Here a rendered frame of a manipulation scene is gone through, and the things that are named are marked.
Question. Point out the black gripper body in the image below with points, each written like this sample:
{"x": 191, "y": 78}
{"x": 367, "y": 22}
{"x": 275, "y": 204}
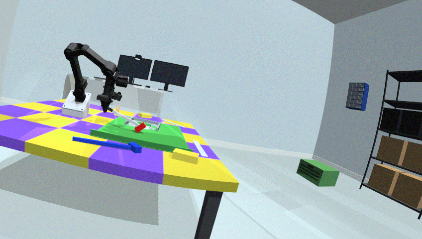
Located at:
{"x": 106, "y": 95}

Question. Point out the blue putter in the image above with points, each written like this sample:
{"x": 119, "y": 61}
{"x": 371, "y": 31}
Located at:
{"x": 131, "y": 145}

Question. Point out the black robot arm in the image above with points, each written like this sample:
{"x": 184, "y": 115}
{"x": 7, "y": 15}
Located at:
{"x": 107, "y": 67}

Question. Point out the yellow rectangular block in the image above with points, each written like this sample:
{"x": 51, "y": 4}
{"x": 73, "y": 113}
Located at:
{"x": 185, "y": 156}
{"x": 142, "y": 115}

